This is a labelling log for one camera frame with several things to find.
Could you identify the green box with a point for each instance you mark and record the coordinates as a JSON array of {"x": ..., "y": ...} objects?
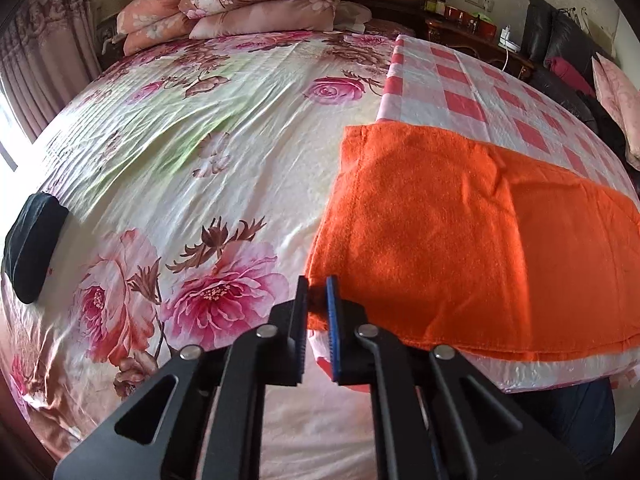
[{"x": 432, "y": 4}]

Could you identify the red container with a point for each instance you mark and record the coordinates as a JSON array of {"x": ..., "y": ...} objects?
[{"x": 470, "y": 19}]

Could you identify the black leather sofa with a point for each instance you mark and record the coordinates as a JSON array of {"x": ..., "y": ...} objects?
[{"x": 540, "y": 25}]

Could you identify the white bed pillow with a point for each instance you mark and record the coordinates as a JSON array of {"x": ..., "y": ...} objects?
[{"x": 352, "y": 12}]

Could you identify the pink folded quilt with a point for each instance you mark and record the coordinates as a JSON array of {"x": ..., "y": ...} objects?
[{"x": 265, "y": 22}]

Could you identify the pink floral pillow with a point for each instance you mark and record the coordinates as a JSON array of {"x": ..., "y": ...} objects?
[
  {"x": 602, "y": 77},
  {"x": 627, "y": 105}
]

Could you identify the dark cloth bundle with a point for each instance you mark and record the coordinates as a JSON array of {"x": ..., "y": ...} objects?
[{"x": 32, "y": 245}]

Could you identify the person's leg in jeans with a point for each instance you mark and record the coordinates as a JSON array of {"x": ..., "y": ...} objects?
[{"x": 575, "y": 415}]

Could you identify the white wall socket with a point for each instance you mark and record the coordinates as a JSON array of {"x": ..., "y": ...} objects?
[{"x": 479, "y": 0}]

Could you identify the orange towel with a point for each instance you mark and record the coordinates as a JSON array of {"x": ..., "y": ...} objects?
[{"x": 425, "y": 220}]

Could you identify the floral bedsheet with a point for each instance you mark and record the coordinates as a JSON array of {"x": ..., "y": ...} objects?
[{"x": 200, "y": 160}]

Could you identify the carved wooden nightstand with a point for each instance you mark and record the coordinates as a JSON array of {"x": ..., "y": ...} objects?
[{"x": 465, "y": 42}]

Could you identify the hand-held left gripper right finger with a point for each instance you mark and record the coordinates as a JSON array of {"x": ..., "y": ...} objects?
[{"x": 332, "y": 332}]

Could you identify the pink curtain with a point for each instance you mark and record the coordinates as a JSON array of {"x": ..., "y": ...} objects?
[{"x": 45, "y": 60}]

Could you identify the maroon cushion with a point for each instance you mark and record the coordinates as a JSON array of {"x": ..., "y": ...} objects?
[{"x": 567, "y": 74}]

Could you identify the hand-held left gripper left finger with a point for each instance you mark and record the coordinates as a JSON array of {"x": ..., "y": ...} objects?
[{"x": 301, "y": 322}]

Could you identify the black padded jacket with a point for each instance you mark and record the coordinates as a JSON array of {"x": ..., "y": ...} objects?
[{"x": 560, "y": 95}]

